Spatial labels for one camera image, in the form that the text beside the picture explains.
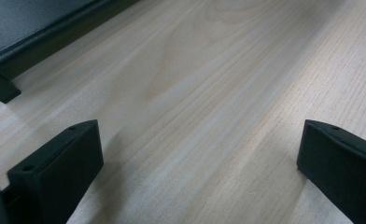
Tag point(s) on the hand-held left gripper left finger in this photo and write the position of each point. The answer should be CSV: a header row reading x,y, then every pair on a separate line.
x,y
59,168

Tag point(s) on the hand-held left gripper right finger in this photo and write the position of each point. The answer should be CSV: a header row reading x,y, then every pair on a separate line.
x,y
340,168

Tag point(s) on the dark metal frame base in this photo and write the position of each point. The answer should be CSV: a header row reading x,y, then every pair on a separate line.
x,y
22,34

